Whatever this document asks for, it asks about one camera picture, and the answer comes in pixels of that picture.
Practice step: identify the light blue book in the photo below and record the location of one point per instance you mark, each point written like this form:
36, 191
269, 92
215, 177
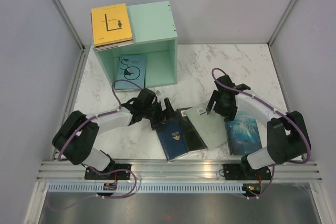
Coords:
131, 72

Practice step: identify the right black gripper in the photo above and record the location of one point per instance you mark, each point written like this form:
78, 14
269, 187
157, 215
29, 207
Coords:
229, 114

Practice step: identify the white slotted cable duct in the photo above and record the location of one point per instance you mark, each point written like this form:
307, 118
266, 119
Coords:
145, 187

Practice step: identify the black file folder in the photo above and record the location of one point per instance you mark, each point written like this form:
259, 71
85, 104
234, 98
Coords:
192, 139

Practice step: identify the dark blue thin book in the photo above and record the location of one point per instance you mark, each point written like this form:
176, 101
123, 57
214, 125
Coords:
172, 141

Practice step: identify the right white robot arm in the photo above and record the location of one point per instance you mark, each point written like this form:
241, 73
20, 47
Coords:
287, 136

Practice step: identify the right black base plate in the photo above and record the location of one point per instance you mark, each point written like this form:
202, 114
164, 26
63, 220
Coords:
234, 171

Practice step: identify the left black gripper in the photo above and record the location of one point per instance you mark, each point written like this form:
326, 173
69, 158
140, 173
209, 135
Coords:
168, 112

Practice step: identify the yellow book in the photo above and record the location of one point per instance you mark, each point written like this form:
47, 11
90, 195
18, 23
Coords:
113, 11

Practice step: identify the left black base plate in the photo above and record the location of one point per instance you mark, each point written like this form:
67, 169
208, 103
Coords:
121, 174

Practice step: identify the mint green open cabinet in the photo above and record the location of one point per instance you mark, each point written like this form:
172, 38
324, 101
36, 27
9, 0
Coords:
154, 35

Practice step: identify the grey green notebook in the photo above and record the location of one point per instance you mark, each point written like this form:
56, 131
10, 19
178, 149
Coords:
209, 126

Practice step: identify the aluminium rail beam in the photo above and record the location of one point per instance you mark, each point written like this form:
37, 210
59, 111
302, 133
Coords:
155, 170

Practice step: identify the blue ocean cover book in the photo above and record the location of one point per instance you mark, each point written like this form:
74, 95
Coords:
243, 135

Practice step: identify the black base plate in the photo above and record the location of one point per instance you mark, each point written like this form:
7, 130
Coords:
121, 174
234, 171

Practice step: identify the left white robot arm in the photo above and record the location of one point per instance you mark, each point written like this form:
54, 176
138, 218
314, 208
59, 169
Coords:
76, 137

